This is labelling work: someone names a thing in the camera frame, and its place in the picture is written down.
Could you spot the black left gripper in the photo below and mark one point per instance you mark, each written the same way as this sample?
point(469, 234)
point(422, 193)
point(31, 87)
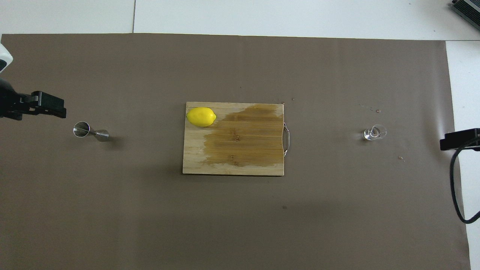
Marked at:
point(7, 101)

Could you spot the steel double jigger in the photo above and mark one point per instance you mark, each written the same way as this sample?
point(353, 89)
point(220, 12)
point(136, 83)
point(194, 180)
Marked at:
point(81, 129)

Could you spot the small clear glass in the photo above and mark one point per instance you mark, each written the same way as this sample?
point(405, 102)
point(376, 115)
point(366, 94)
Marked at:
point(373, 133)

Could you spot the brown paper table mat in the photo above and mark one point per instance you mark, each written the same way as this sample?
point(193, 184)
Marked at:
point(112, 206)

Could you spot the grey finned metal device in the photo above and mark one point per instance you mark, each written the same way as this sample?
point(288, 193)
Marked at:
point(468, 11)

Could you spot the yellow lemon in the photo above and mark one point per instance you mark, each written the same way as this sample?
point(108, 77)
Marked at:
point(201, 117)

